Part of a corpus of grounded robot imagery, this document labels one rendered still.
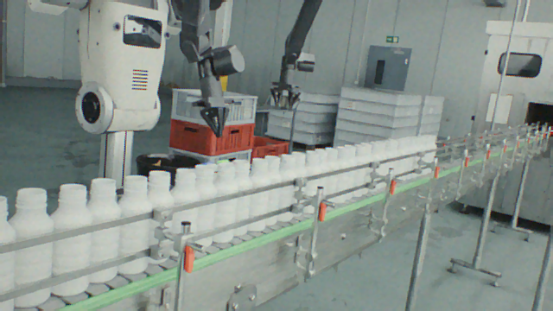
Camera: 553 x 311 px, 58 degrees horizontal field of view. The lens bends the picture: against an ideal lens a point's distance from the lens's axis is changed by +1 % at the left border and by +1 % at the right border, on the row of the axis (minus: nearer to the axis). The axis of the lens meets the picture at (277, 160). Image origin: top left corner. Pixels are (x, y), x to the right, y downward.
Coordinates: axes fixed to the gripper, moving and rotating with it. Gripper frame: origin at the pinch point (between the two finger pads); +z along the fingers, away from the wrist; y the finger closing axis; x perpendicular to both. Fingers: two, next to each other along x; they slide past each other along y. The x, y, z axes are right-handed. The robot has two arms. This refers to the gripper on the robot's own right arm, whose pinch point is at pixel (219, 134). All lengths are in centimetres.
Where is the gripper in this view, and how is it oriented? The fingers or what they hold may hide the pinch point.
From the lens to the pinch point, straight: 132.0
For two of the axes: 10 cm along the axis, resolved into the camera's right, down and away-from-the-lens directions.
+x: -8.1, 1.4, 5.7
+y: 5.6, -0.9, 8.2
